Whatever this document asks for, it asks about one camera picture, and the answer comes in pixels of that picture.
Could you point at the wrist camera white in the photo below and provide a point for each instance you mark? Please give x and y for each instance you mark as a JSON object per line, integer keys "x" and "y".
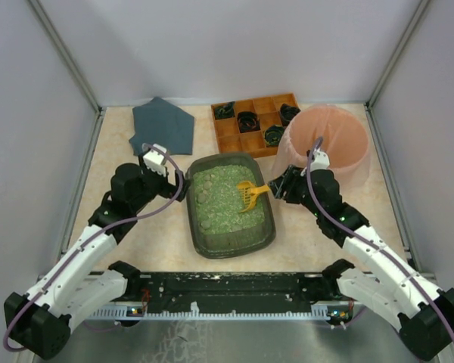
{"x": 318, "y": 161}
{"x": 154, "y": 160}

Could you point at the orange wooden compartment tray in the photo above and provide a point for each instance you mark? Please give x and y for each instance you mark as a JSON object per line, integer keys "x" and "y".
{"x": 228, "y": 137}

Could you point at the trash bin with pink bag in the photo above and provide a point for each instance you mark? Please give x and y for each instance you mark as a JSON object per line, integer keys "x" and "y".
{"x": 345, "y": 141}

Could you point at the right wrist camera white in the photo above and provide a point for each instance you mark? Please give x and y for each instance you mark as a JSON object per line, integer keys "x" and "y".
{"x": 318, "y": 161}

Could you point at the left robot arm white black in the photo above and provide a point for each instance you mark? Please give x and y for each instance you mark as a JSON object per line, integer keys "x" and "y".
{"x": 42, "y": 319}

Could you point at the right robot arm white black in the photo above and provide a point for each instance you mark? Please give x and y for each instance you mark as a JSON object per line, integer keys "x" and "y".
{"x": 417, "y": 309}

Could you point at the rolled tie orange pattern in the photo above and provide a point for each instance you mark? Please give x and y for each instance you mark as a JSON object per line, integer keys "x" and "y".
{"x": 248, "y": 122}

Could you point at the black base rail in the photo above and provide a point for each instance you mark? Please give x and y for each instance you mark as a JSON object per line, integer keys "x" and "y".
{"x": 256, "y": 296}

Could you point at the rolled tie dark grey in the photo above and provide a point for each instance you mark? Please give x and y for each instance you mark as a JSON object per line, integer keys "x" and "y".
{"x": 287, "y": 113}

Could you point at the rolled tie green pattern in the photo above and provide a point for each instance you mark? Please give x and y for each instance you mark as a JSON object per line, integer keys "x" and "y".
{"x": 224, "y": 111}

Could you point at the yellow litter scoop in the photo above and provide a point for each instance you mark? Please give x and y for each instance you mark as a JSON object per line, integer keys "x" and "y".
{"x": 249, "y": 193}

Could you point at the green litter pellets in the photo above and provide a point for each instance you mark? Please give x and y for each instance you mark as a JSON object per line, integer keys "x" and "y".
{"x": 218, "y": 202}

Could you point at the dark grey litter box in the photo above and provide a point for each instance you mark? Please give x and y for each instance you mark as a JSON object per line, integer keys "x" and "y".
{"x": 238, "y": 243}

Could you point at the folded grey-blue cloth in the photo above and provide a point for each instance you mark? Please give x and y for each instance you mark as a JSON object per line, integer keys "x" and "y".
{"x": 163, "y": 123}

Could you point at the rolled tie yellow floral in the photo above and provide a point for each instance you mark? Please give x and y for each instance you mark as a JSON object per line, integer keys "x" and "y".
{"x": 272, "y": 135}

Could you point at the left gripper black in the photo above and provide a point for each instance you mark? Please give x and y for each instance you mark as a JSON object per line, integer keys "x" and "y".
{"x": 178, "y": 184}

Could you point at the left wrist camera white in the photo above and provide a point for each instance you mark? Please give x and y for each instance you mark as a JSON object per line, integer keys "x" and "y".
{"x": 154, "y": 160}

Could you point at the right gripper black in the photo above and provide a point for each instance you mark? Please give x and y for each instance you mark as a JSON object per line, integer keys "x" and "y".
{"x": 286, "y": 185}

